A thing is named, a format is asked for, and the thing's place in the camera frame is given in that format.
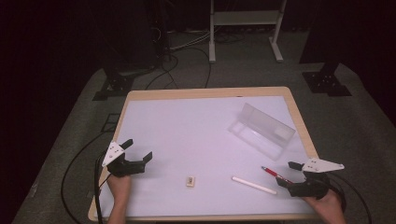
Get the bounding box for black floor cable loop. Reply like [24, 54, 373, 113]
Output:
[60, 131, 110, 224]

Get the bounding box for person's left hand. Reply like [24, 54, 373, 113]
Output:
[106, 173, 133, 204]

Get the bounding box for red pen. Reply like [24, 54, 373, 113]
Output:
[261, 166, 293, 185]

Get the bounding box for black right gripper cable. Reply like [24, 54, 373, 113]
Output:
[326, 172, 373, 224]

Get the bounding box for white metal stand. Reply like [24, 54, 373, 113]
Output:
[208, 0, 288, 64]

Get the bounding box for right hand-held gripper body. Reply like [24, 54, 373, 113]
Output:
[288, 157, 346, 200]

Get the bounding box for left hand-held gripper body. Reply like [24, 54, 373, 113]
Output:
[102, 141, 148, 178]

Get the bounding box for black stand base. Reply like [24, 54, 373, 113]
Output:
[302, 62, 353, 97]
[92, 66, 135, 102]

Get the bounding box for clear plastic pencil case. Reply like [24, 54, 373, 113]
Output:
[227, 103, 297, 162]

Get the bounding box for white pen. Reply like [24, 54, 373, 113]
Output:
[231, 175, 278, 196]

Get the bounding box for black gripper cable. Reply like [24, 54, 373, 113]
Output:
[326, 172, 373, 224]
[93, 150, 112, 224]

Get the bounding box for person's right hand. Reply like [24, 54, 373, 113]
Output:
[303, 189, 347, 224]

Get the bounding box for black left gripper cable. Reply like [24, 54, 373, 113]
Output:
[93, 150, 112, 224]

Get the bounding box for white table mat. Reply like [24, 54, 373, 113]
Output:
[98, 95, 316, 218]

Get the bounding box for white floor cables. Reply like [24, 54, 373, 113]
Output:
[167, 29, 213, 52]

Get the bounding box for black floor cables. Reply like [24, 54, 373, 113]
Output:
[144, 46, 213, 91]

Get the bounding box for wooden table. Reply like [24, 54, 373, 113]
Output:
[88, 86, 321, 222]

